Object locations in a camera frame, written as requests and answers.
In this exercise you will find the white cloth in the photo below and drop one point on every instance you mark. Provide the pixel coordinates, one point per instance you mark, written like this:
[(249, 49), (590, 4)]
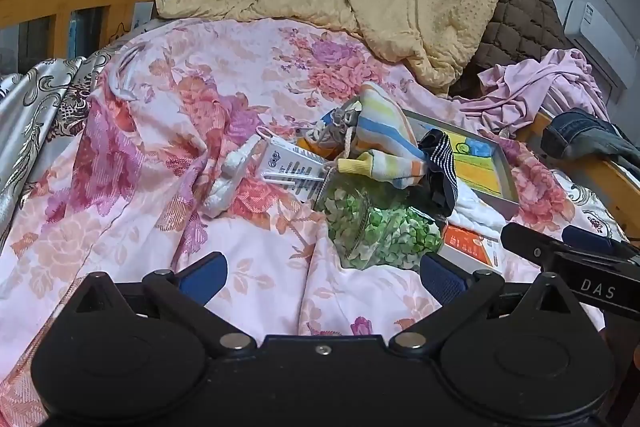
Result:
[(475, 209)]

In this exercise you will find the orange packet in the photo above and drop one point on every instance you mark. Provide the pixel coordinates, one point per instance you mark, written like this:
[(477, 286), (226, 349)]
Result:
[(315, 149)]

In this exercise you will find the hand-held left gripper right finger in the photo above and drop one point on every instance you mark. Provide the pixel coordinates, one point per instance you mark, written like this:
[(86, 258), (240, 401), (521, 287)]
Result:
[(440, 277)]

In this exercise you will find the white air conditioner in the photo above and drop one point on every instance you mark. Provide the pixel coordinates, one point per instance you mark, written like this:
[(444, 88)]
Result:
[(600, 27)]

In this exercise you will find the black white striped sock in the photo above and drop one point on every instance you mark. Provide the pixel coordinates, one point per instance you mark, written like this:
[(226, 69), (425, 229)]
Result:
[(442, 157)]

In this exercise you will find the orange white box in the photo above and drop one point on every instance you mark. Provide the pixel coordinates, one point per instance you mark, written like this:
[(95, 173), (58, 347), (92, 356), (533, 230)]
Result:
[(465, 247)]

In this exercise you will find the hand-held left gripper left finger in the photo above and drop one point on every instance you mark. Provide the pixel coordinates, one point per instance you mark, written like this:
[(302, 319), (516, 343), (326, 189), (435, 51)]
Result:
[(205, 274)]

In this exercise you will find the striped pastel sock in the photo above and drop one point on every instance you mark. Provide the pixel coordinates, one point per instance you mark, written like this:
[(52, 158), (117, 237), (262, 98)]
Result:
[(385, 127)]

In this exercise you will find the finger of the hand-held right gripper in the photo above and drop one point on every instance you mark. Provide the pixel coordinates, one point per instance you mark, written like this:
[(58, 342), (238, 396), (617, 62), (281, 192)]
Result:
[(585, 237), (530, 243)]

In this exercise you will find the blue denim jeans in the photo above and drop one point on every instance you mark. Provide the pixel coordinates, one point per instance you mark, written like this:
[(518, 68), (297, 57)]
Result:
[(580, 132)]

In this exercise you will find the pink garment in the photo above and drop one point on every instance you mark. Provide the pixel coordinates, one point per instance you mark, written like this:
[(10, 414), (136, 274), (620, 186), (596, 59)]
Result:
[(520, 87)]

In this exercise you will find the grey box with colourful picture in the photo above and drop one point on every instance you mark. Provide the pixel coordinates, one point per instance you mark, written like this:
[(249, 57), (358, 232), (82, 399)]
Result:
[(480, 167)]

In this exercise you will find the brown quilted blanket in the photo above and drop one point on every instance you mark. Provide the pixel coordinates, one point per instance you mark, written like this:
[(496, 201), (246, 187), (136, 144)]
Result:
[(520, 22)]

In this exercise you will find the pink floral bedspread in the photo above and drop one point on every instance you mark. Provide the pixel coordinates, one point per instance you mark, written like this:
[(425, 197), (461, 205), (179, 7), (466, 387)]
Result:
[(150, 207)]

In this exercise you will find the white printed box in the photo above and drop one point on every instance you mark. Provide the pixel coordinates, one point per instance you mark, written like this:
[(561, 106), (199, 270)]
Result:
[(285, 162)]

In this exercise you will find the silver patterned cloth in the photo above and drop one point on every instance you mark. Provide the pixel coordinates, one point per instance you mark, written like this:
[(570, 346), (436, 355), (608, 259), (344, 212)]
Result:
[(592, 207), (30, 107)]

